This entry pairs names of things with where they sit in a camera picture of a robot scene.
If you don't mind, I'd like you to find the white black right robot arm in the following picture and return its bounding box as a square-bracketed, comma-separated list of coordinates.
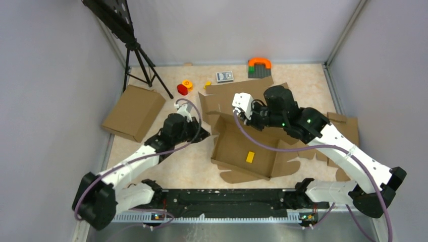
[232, 86, 407, 218]

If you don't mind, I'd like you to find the folded brown cardboard box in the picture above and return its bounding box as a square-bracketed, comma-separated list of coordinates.
[101, 85, 166, 143]

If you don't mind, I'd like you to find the small red toy piece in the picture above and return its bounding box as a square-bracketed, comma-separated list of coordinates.
[177, 79, 193, 96]

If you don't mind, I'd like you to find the flat cardboard blank at right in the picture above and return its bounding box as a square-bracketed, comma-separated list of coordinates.
[296, 111, 360, 183]

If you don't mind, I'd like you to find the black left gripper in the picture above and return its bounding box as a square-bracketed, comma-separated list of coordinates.
[173, 116, 210, 145]

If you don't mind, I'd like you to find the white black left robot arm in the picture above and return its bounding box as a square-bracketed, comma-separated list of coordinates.
[72, 98, 210, 230]

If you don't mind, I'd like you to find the large cardboard box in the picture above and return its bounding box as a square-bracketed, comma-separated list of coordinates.
[198, 77, 300, 184]

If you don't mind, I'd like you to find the black tripod stand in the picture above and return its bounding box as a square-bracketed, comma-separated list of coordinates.
[82, 0, 174, 99]

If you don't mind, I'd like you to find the small yellow block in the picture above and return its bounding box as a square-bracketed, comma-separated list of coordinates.
[246, 151, 255, 163]
[203, 81, 212, 89]

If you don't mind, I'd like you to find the aluminium frame rail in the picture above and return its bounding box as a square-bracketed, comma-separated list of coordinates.
[72, 189, 395, 242]

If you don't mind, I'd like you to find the orange green grey toy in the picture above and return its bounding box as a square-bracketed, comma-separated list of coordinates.
[248, 57, 272, 79]

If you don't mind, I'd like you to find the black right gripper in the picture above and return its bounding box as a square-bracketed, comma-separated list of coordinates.
[240, 101, 286, 132]

